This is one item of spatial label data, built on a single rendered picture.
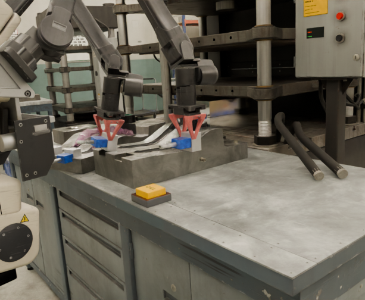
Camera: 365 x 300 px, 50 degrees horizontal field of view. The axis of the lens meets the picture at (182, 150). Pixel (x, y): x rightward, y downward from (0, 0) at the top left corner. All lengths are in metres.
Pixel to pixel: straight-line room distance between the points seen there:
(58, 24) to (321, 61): 1.08
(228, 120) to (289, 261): 1.49
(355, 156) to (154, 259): 1.44
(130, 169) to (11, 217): 0.35
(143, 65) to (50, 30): 8.22
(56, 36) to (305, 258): 0.71
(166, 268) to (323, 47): 1.06
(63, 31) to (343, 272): 0.81
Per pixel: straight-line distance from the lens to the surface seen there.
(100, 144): 1.31
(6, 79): 0.95
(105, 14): 6.04
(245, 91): 1.90
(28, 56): 0.96
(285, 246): 0.82
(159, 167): 1.24
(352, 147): 2.28
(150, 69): 9.25
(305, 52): 1.76
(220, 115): 2.13
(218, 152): 1.39
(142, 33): 9.23
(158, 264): 1.19
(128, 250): 1.30
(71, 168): 1.48
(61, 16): 1.01
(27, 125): 1.10
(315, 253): 0.80
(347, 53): 1.66
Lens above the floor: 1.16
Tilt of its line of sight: 12 degrees down
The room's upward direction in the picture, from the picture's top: 3 degrees counter-clockwise
